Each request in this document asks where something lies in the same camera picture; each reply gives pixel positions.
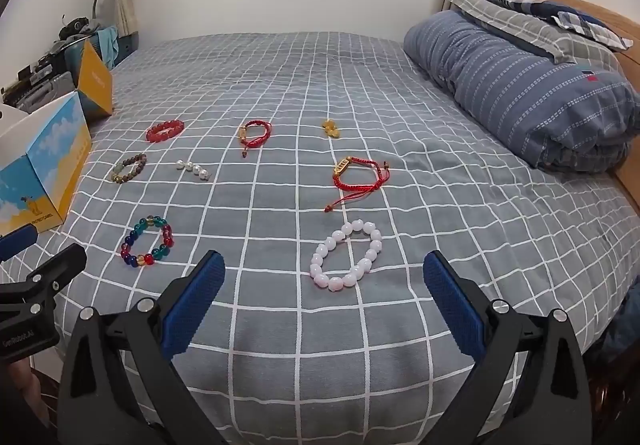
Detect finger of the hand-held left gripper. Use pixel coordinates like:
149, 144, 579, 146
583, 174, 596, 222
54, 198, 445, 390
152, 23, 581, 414
0, 225, 39, 262
0, 242, 88, 326

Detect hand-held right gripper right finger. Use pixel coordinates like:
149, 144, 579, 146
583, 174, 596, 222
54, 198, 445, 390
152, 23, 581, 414
422, 250, 601, 445

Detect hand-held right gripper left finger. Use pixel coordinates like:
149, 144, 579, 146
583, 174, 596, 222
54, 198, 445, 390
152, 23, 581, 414
56, 249, 231, 445

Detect multicolour glass bead bracelet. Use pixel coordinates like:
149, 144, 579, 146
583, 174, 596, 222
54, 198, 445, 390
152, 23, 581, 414
120, 216, 175, 270

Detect white cardboard box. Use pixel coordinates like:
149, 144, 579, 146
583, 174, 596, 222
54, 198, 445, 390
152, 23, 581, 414
0, 40, 116, 237

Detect brown bead bracelet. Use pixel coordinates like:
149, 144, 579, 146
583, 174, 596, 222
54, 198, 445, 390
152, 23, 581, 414
111, 153, 149, 184

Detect white pearl string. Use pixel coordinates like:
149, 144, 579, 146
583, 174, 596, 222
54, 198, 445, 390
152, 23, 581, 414
176, 160, 210, 182

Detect red bead bracelet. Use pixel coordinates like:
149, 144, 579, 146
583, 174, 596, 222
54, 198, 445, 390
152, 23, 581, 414
146, 119, 186, 143

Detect red cord bracelet gold plate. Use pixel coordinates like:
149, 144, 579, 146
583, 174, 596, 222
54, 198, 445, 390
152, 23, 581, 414
322, 156, 392, 213

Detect red cord bracelet gold tube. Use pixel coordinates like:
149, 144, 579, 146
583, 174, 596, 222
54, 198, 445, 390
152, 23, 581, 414
237, 120, 273, 160

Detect person's left hand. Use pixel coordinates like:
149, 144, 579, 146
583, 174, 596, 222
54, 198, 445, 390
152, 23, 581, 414
0, 359, 51, 431

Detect grey hard case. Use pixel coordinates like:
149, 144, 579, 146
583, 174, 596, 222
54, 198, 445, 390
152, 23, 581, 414
0, 70, 76, 113

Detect dark desk clutter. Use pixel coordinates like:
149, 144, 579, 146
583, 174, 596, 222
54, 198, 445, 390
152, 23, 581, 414
0, 40, 76, 96

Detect teal cloth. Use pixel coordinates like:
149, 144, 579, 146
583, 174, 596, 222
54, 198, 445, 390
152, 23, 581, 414
95, 25, 121, 68

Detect teal suitcase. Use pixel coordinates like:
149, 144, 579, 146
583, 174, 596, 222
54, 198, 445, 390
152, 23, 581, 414
64, 32, 137, 76

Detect black bag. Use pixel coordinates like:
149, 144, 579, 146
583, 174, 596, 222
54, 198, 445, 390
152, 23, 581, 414
59, 15, 101, 41

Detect blue striped pillow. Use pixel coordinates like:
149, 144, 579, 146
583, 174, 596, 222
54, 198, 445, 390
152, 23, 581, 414
402, 9, 640, 175

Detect grey checked pillow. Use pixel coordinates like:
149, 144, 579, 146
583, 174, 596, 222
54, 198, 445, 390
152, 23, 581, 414
441, 0, 631, 71

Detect navy plaid pillow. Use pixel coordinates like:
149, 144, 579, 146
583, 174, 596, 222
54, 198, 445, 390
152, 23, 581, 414
445, 0, 635, 51

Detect pale pink bead bracelet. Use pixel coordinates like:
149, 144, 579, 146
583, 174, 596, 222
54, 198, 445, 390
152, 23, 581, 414
310, 220, 385, 292

